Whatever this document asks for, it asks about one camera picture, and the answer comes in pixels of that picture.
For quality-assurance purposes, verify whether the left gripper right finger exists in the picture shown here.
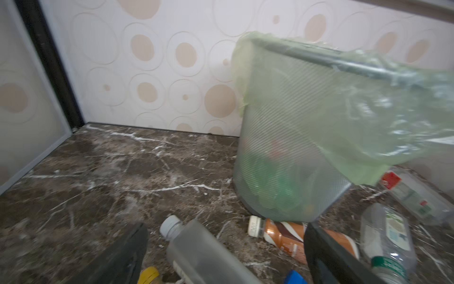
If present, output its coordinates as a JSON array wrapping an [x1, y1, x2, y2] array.
[[304, 222, 385, 284]]

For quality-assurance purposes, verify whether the clear bottle pink label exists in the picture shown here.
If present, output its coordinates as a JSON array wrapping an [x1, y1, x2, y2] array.
[[137, 266, 165, 284]]

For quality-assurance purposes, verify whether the clear bottle green cap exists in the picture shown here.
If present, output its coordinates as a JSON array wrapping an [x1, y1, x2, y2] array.
[[360, 204, 417, 284]]

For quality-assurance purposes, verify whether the clear square bottle white cap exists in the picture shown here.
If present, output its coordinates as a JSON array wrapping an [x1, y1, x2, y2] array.
[[160, 215, 261, 284]]

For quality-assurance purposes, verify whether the clear bottle green white label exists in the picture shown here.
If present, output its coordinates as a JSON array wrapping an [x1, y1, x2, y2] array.
[[378, 166, 454, 226]]

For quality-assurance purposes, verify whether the blue label bottle centre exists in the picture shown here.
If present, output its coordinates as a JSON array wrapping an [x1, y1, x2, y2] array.
[[283, 270, 307, 284]]

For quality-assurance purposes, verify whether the brown tea bottle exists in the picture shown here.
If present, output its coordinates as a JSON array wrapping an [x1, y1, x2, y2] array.
[[247, 215, 361, 265]]

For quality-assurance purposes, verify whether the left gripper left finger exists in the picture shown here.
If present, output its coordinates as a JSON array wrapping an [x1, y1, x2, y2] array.
[[67, 222, 148, 284]]

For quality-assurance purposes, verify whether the grey mesh waste bin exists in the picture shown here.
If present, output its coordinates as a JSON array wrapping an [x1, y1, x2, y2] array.
[[232, 35, 454, 222]]

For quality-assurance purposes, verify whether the green plastic bin liner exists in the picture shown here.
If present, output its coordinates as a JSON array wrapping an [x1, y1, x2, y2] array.
[[231, 31, 454, 187]]

